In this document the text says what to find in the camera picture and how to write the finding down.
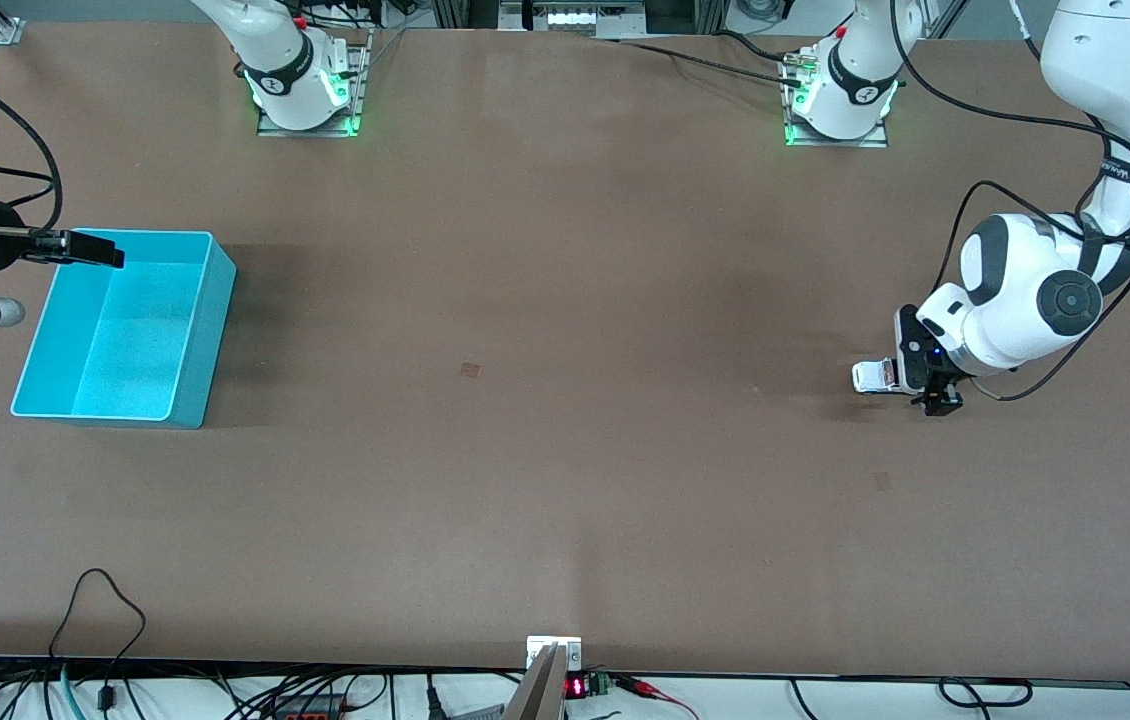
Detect white jeep toy car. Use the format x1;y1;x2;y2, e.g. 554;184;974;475
852;358;901;395

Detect teal plastic bin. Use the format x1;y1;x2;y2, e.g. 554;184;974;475
10;228;238;431

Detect grey metal rack unit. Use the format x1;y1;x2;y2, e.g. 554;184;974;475
497;0;650;41

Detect red and black box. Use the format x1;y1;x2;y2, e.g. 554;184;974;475
275;695;351;720

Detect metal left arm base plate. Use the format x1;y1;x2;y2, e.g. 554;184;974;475
783;45;891;149

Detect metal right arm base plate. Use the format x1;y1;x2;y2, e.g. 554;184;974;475
257;28;371;138

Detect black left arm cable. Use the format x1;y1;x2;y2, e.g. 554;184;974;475
890;0;1130;403

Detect coiled black cable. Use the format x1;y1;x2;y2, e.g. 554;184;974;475
938;677;1034;709

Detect thin black table cable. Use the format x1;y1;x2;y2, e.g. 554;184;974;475
565;33;806;89

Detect thick black table cable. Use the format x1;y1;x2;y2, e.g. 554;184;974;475
715;30;796;66

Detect red clip lead wires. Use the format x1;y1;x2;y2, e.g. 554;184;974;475
613;675;701;720

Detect thin black cable with adapter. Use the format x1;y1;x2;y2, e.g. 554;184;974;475
47;568;148;713

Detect dark aluminium post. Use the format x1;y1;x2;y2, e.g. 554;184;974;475
430;0;501;31

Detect white mounting bracket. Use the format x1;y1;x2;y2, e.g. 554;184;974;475
526;636;583;671

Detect aluminium camera mount bar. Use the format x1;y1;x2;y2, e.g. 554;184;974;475
503;645;567;720

